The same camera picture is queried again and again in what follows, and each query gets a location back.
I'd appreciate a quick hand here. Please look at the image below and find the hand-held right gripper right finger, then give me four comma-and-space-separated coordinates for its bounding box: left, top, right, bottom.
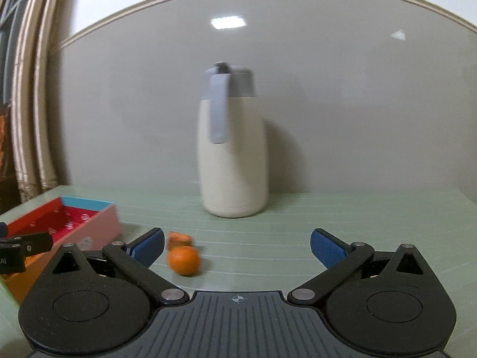
288, 227, 430, 306

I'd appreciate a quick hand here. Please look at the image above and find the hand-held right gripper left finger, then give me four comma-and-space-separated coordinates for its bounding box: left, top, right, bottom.
48, 227, 189, 306

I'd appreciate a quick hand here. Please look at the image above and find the brown fruit with orange top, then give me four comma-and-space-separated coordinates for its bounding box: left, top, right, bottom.
168, 232, 194, 250

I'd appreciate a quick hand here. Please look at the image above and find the small orange tangerine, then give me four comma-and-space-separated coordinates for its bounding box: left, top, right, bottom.
167, 246, 202, 277

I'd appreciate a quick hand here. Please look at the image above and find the colourful cardboard box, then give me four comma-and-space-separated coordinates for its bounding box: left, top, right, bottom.
0, 196, 122, 304

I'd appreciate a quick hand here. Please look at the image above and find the green grid tablecloth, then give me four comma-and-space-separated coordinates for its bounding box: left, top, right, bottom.
0, 184, 477, 347

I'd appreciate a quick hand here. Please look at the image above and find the wooden chair orange woven back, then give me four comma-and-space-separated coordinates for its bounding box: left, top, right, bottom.
0, 102, 13, 183

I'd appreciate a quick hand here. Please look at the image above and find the white thermos jug grey lid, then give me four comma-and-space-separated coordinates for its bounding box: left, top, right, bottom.
196, 61, 270, 219

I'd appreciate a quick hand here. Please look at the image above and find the beige striped curtain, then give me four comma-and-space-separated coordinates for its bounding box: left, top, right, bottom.
0, 0, 88, 203

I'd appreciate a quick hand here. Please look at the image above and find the dark window frame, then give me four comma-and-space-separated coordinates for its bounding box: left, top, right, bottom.
0, 0, 40, 105

